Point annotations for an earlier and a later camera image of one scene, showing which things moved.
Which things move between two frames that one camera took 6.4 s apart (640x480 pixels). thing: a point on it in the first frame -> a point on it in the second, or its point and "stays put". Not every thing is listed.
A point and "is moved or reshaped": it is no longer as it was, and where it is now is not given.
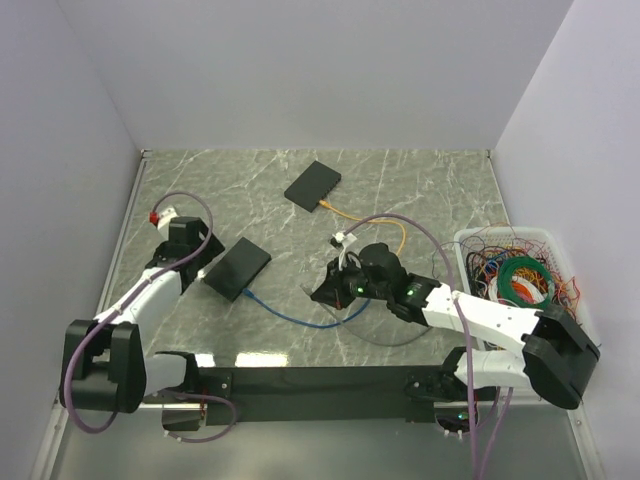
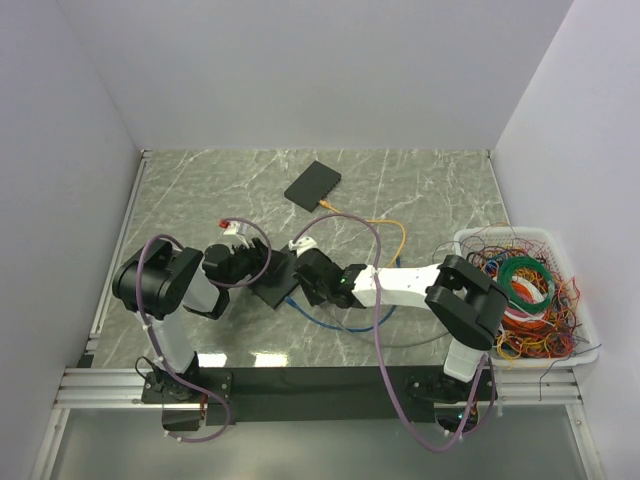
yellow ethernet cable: (327, 205) stays put
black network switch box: (312, 185) stays put
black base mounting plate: (274, 395) stays put
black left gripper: (213, 248) -> (258, 254)
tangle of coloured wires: (497, 266) stays put
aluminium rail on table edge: (144, 156) stays put
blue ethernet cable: (251, 295) -> (343, 328)
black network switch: (232, 273) is moved or reshaped
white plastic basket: (464, 238) stays put
